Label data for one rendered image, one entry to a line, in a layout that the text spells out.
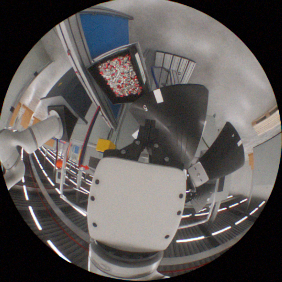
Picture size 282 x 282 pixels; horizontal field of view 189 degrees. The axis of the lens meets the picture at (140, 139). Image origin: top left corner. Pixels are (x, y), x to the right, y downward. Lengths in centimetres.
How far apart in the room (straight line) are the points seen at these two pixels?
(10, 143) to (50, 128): 25
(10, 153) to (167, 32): 136
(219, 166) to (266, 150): 549
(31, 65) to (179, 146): 198
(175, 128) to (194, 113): 6
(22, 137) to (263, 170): 632
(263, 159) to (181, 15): 579
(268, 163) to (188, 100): 568
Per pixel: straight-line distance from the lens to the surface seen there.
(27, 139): 49
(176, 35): 113
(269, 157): 573
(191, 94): 20
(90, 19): 52
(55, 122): 56
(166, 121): 21
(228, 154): 41
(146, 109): 23
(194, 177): 38
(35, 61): 192
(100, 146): 64
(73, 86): 54
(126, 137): 112
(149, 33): 112
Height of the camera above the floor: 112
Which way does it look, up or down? 18 degrees down
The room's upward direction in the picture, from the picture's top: 170 degrees counter-clockwise
